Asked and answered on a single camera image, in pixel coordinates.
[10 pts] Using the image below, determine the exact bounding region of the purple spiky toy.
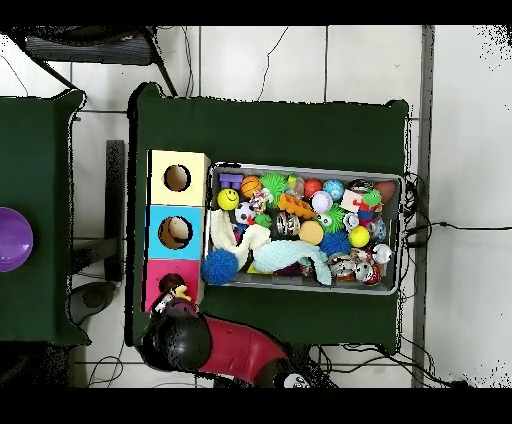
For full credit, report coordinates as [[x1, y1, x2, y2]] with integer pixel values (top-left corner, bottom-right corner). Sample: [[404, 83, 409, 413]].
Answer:
[[275, 261, 306, 278]]

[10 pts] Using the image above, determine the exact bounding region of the small orange basketball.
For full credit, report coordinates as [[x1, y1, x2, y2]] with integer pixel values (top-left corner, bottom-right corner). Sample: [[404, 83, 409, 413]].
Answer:
[[240, 175, 263, 199]]

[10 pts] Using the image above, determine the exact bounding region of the dark green table cloth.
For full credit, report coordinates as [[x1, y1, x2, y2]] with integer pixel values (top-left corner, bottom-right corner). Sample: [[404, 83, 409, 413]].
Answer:
[[125, 81, 410, 353], [0, 88, 91, 346]]

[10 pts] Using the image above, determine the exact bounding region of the crushed silver can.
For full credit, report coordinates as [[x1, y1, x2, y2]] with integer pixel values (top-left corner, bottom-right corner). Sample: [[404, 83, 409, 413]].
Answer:
[[275, 211, 302, 239]]

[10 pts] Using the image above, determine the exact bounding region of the light blue cloth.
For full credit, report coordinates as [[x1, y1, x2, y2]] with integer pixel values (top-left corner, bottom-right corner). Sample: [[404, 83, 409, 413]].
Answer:
[[252, 239, 333, 287]]

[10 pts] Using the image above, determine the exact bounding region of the shallow clear mesh bin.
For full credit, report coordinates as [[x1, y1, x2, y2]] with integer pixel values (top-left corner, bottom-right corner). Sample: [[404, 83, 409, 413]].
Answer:
[[203, 161, 406, 296]]

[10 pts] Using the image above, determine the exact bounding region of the yellow smiley ball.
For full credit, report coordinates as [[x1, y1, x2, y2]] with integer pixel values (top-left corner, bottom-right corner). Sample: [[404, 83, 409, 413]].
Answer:
[[216, 187, 240, 212]]

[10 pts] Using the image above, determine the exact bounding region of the small soccer ball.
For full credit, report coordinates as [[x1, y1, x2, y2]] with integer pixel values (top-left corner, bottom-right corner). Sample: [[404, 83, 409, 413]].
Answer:
[[234, 201, 257, 225]]

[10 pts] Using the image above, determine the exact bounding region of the purple bowl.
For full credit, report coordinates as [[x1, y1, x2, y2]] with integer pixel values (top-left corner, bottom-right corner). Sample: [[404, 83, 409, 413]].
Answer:
[[0, 206, 34, 273]]

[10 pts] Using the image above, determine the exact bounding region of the grey stand foot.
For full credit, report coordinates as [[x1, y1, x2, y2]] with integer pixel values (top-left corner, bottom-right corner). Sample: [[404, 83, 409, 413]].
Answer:
[[67, 280, 118, 325]]

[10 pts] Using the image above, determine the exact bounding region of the blue globe ball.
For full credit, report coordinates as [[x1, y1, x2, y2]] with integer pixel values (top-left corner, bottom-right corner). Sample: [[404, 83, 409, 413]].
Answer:
[[322, 179, 345, 202]]

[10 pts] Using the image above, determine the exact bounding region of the black chair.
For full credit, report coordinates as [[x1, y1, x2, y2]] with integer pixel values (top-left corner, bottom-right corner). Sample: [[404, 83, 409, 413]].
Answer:
[[7, 25, 179, 97]]

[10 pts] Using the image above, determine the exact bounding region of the blue spiky ball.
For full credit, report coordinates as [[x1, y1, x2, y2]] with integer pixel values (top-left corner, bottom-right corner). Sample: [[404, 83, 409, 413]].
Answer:
[[319, 230, 352, 257], [200, 248, 240, 287]]

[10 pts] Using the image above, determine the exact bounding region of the wooden box with three holes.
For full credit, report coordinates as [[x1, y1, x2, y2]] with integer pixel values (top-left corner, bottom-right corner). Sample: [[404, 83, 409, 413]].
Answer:
[[140, 149, 212, 314]]

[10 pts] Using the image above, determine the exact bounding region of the black cable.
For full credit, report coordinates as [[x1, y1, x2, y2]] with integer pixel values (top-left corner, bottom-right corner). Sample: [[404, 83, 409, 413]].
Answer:
[[403, 221, 512, 247]]

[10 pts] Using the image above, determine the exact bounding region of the white baseball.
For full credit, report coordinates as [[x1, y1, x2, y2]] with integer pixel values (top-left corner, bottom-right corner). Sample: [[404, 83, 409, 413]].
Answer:
[[310, 190, 334, 215]]

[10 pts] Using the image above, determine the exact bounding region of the cream cloth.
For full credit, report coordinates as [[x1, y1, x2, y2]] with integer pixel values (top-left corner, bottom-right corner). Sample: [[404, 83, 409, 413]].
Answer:
[[209, 209, 272, 269]]

